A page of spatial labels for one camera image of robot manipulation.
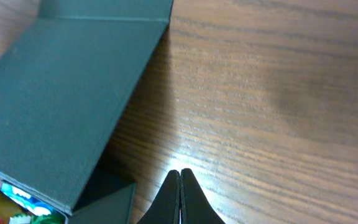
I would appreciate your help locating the black gift box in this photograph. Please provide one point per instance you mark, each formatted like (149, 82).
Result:
(67, 72)

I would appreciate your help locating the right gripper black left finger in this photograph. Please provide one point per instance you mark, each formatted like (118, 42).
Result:
(165, 209)

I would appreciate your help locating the green KitKat Chunky bar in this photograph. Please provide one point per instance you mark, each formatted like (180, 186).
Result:
(32, 219)

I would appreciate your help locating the blue Oreo cookie pack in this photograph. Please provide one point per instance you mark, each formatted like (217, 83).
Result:
(25, 200)

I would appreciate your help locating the yellow Hacks candy bag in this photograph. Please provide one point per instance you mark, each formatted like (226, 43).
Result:
(8, 208)

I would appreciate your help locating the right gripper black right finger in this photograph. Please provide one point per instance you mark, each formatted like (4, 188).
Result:
(195, 208)

